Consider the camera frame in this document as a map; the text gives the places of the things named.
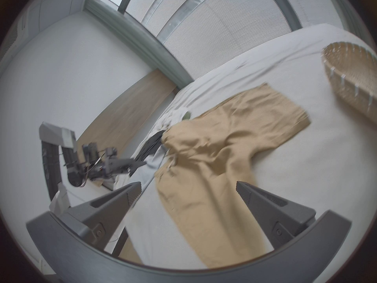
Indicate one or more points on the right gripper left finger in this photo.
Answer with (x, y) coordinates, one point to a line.
(117, 208)

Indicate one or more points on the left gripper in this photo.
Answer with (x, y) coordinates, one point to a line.
(120, 166)

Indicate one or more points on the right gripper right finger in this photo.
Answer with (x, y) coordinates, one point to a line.
(265, 214)

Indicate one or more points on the tan shorts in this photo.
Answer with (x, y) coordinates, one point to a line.
(223, 146)

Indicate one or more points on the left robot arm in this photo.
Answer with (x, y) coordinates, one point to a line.
(56, 133)

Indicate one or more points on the pale grey garment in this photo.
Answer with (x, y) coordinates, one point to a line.
(154, 161)

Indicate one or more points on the black garment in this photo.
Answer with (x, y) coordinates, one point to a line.
(151, 146)

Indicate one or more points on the bed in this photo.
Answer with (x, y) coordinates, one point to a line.
(294, 172)

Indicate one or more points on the white garment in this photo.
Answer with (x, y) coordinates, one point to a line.
(173, 119)

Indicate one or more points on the green garment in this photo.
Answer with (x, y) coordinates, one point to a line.
(186, 116)

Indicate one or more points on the round woven basket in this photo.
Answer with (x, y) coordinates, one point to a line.
(350, 72)

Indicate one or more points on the grey-green curtain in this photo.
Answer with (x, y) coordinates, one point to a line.
(141, 34)
(338, 4)

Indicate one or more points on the window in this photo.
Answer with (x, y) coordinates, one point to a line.
(221, 16)

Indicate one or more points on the white ceiling air conditioner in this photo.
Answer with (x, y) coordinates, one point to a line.
(17, 31)

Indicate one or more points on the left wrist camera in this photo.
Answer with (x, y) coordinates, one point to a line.
(111, 152)

